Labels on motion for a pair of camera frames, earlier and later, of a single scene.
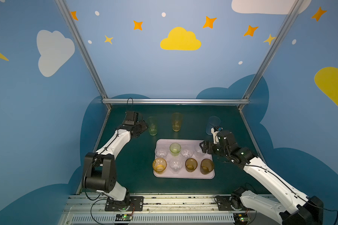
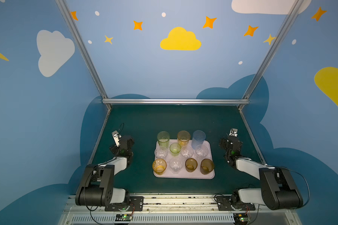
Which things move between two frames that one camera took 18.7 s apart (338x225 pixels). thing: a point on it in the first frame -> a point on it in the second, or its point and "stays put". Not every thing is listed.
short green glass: x=175 y=148 stays put
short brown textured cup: x=191 y=164 stays put
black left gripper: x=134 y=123 -> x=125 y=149
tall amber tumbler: x=176 y=121 -> x=183 y=137
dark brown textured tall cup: x=207 y=166 stays put
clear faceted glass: x=198 y=152 stays put
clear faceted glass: x=161 y=152 stays put
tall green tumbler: x=152 y=125 -> x=163 y=138
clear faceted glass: x=175 y=165 stays put
